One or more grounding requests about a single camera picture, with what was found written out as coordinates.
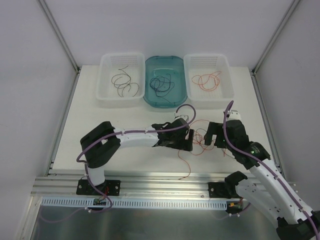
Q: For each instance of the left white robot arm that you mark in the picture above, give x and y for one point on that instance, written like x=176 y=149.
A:
x=100 y=144

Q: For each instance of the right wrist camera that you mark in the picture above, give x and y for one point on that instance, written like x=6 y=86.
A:
x=233 y=115

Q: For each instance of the right aluminium frame post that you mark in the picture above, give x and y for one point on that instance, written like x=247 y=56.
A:
x=276 y=34

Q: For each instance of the white perforated basket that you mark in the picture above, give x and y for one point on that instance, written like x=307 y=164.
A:
x=209 y=83
x=120 y=80

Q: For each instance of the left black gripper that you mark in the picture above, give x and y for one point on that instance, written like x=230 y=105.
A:
x=185 y=139

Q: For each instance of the left aluminium frame post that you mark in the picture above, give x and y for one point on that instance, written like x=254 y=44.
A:
x=53 y=24

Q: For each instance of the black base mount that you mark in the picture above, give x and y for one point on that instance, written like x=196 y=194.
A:
x=108 y=187
x=222 y=190

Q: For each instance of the teal transparent plastic bin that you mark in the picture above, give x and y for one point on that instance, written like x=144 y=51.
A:
x=165 y=82

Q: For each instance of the white slotted cable duct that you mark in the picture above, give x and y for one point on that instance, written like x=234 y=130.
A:
x=136 y=203

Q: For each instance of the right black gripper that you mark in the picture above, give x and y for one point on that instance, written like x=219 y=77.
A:
x=219 y=135

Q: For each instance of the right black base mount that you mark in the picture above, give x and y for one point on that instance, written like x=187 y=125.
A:
x=222 y=190

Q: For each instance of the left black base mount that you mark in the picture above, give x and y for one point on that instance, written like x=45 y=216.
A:
x=108 y=187

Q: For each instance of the left white perforated basket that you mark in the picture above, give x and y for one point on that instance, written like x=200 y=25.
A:
x=120 y=80

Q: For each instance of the aluminium frame post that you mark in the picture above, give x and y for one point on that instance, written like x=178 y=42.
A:
x=276 y=34
x=53 y=24

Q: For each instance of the aluminium mounting rail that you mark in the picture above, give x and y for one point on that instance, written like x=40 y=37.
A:
x=135 y=185

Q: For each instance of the right white perforated basket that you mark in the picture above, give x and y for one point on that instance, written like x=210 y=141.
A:
x=209 y=83

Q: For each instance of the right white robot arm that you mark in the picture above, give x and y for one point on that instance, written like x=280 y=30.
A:
x=292 y=217

